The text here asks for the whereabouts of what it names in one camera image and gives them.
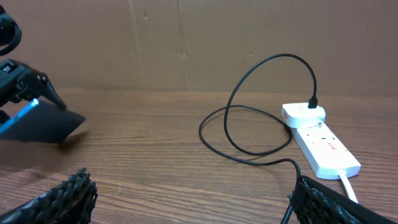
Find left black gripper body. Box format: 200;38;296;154
1;59;40;106

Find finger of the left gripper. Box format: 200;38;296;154
33;72;67;110

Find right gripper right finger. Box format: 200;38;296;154
289;175;397;224

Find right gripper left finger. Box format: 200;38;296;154
1;167;98;224

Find blue-screen Samsung smartphone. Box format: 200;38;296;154
1;98;86;143

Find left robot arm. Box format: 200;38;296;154
1;8;67;110

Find white power extension strip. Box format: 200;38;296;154
292;122;361;180

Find white power strip cord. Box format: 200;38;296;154
337;171;359;204

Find white USB wall charger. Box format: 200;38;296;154
281;103;326;129

